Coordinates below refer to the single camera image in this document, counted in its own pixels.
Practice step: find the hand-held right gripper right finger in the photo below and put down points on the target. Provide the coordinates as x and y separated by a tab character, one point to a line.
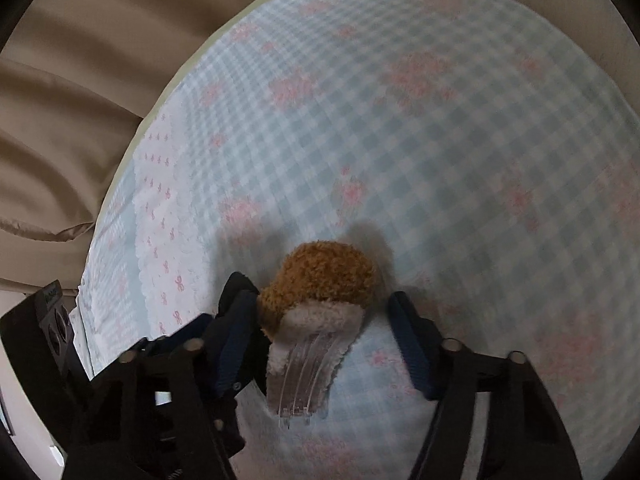
412	340

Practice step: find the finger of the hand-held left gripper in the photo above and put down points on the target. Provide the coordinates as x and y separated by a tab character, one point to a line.
232	290

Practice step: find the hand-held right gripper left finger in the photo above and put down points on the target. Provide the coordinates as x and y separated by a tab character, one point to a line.
235	345

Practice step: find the brown plush hair clip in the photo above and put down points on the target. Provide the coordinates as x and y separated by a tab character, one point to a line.
320	275

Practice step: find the blue checked bed sheet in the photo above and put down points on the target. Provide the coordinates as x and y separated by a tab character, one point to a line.
400	160

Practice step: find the pale green mattress cover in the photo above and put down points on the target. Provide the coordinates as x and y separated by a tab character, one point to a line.
148	110

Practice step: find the beige pleated curtain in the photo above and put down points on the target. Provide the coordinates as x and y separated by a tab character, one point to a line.
75	110

